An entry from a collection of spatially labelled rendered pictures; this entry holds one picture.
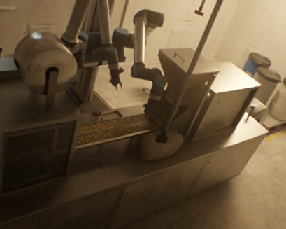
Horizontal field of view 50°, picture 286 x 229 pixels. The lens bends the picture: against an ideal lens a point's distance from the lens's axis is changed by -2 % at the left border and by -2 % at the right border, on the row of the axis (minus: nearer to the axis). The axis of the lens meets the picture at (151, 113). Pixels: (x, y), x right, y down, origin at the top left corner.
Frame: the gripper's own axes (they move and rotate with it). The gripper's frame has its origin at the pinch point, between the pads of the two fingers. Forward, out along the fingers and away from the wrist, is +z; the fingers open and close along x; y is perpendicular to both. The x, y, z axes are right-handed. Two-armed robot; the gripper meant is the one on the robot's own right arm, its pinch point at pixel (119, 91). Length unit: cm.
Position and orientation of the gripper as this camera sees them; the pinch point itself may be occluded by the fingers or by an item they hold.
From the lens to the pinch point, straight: 267.3
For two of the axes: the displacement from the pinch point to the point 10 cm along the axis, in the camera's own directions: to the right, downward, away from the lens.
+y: -7.8, -2.1, 6.0
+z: 0.9, 8.9, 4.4
